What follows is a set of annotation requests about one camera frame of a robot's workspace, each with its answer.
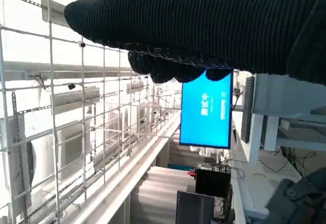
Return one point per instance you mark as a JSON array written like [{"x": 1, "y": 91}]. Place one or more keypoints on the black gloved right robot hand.
[{"x": 203, "y": 23}]

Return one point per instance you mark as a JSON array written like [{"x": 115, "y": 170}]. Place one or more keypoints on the blue monitor screen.
[{"x": 206, "y": 117}]

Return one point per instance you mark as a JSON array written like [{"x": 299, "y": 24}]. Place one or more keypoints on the black thin monitor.
[{"x": 248, "y": 109}]

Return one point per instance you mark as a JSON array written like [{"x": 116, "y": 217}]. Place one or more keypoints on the dark grey monitor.
[{"x": 194, "y": 208}]

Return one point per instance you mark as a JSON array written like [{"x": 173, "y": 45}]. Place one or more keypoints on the white metal frame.
[{"x": 275, "y": 96}]

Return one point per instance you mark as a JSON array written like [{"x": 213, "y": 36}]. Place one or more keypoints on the white dome camera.
[{"x": 81, "y": 44}]

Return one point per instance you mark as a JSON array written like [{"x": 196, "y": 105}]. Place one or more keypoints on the small black camera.
[{"x": 71, "y": 86}]

